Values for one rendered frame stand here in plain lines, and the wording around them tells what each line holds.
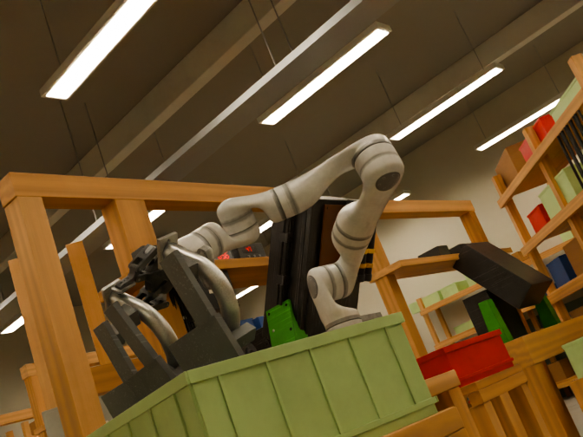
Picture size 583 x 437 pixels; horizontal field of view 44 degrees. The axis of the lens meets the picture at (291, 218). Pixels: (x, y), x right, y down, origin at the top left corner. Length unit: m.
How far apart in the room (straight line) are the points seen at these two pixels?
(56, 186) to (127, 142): 5.38
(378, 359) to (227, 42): 5.90
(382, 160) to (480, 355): 0.95
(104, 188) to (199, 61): 4.55
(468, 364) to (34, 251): 1.38
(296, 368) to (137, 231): 1.70
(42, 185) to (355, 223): 1.29
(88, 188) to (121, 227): 0.18
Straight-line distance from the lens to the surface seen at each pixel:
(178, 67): 7.37
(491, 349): 2.30
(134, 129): 7.85
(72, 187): 2.61
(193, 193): 2.97
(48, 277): 2.39
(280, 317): 2.49
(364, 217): 1.56
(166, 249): 1.19
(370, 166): 1.46
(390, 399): 1.14
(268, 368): 1.02
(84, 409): 2.29
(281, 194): 1.46
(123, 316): 1.25
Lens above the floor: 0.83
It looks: 16 degrees up
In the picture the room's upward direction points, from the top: 21 degrees counter-clockwise
